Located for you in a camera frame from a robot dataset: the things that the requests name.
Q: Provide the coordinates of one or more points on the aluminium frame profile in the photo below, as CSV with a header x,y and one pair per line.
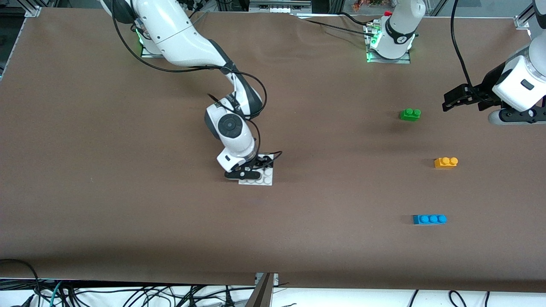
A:
x,y
34,8
521,22

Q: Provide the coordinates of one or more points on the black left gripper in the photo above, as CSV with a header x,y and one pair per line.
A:
x,y
485,91

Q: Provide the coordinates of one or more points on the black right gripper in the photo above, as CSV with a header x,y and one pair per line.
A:
x,y
261,162

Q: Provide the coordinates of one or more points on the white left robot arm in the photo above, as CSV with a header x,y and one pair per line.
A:
x,y
399,25

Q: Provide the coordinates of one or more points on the blue three-stud block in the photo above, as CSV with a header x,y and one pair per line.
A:
x,y
428,220

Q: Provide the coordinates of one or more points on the yellow two-stud block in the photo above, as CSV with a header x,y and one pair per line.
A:
x,y
445,164

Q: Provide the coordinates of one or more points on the aluminium table leg profile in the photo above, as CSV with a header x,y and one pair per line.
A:
x,y
262,294

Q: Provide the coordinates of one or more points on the orange background clutter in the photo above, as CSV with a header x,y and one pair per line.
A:
x,y
362,5

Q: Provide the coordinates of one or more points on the green two-stud block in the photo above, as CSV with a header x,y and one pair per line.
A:
x,y
409,116

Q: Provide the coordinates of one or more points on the grey metal frame piece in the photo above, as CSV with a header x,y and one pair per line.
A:
x,y
277,8

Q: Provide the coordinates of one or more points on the brown table cover sheet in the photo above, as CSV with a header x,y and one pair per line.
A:
x,y
273,234

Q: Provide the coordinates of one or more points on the white studded base plate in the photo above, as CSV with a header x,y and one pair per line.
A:
x,y
265,179

